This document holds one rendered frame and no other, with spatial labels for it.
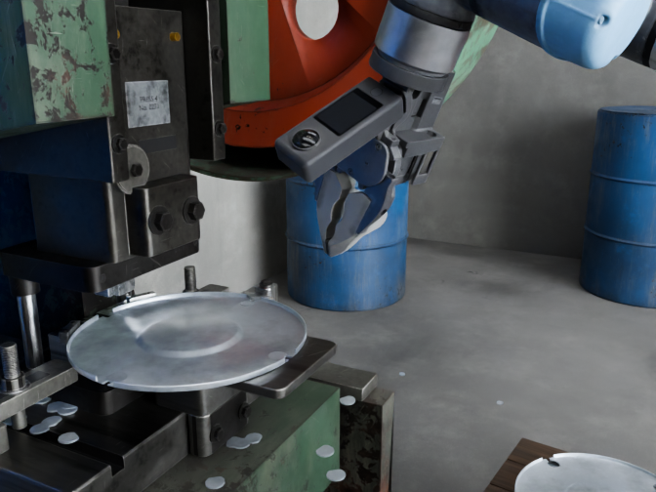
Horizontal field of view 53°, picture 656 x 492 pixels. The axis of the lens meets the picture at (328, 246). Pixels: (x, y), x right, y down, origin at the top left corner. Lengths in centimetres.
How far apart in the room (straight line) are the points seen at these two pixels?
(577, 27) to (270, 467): 61
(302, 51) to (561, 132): 296
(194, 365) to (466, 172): 344
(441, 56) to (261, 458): 52
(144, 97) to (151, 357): 30
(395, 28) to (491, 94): 345
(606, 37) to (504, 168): 354
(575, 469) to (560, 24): 99
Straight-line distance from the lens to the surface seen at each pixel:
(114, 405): 86
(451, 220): 418
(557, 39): 52
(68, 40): 67
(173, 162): 85
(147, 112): 81
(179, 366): 78
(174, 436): 84
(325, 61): 109
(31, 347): 92
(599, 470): 138
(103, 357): 82
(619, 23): 52
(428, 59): 58
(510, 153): 402
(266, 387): 72
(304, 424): 92
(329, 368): 107
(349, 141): 57
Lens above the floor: 112
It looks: 16 degrees down
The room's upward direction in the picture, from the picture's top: straight up
